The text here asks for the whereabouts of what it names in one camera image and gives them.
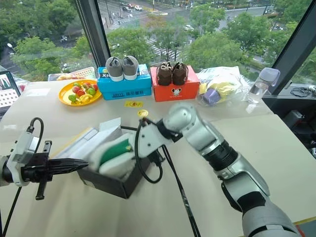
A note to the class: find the purple toy block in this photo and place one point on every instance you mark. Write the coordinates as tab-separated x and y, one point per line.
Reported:
211	96

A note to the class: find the white colourful dotted board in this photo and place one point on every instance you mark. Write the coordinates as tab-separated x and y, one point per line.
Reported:
81	72

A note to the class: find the blue shoebox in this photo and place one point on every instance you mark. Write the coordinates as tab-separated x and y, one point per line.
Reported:
123	85

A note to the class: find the black shoebox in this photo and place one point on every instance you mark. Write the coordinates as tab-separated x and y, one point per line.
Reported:
106	184

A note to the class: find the black window frame post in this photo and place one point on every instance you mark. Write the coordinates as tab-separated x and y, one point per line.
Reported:
293	44
92	32

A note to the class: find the yellow toy fruit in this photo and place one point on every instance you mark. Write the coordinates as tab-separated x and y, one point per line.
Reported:
85	98

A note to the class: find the yellow plate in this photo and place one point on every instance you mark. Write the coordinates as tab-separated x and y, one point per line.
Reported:
65	95

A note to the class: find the clear plastic bag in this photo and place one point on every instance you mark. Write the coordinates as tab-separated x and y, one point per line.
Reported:
222	86

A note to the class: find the grey white shoebox lid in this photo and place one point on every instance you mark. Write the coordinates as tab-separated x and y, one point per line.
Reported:
81	145

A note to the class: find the clear water bottle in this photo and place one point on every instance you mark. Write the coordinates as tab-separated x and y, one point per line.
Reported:
261	85

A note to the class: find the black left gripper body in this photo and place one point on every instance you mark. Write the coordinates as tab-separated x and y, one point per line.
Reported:
34	170

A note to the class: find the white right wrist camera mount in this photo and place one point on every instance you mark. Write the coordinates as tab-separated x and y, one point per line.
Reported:
148	140

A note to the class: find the grey canvas shoe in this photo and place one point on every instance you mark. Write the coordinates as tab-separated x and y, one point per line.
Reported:
130	67
114	67

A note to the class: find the small yellow round cap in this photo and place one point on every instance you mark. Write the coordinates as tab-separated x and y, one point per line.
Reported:
142	113

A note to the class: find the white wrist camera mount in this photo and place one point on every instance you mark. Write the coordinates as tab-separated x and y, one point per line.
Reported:
148	140
24	145

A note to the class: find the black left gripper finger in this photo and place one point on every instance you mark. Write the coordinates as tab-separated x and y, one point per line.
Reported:
64	168
66	162

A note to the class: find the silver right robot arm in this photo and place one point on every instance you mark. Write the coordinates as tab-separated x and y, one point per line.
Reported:
217	143

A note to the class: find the red green toy fruit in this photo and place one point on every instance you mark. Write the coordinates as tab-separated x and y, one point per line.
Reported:
76	85

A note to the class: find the open laptop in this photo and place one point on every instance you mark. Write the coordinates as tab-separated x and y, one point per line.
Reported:
8	91

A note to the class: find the black side table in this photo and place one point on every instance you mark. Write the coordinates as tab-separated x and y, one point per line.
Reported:
296	103

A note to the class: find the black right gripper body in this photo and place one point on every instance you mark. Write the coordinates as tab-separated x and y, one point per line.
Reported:
156	160

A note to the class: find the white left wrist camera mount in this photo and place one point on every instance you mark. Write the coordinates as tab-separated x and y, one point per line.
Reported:
24	145

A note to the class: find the orange shoebox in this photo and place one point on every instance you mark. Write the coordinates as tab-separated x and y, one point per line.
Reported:
176	91

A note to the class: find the red toy apple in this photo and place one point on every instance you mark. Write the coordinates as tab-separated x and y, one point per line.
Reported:
80	92

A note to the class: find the yellow rectangular sticker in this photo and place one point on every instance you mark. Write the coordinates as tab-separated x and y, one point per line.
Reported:
134	104

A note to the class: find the white green shoe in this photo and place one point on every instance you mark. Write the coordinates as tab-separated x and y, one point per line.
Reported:
113	151
116	166

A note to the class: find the green leafy toy vegetable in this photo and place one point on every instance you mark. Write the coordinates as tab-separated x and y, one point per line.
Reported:
72	98

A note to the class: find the brown suede shoe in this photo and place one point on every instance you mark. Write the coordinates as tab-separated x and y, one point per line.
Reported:
180	73
165	74

